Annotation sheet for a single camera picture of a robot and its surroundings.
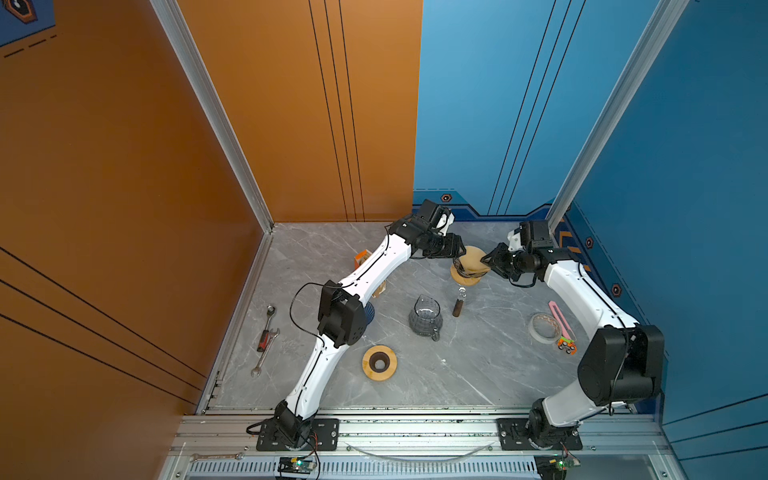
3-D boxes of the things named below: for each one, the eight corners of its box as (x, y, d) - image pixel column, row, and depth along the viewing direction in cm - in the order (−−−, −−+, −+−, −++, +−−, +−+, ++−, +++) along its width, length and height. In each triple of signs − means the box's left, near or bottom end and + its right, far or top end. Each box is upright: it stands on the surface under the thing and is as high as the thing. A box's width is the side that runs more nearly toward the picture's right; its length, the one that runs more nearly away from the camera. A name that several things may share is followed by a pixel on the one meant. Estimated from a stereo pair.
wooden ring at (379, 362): (362, 380, 84) (361, 377, 82) (364, 349, 90) (363, 345, 87) (397, 380, 84) (397, 377, 82) (397, 348, 90) (397, 345, 87)
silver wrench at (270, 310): (257, 352, 89) (253, 349, 87) (270, 309, 99) (267, 305, 96) (263, 352, 89) (260, 349, 87) (275, 309, 99) (272, 305, 96)
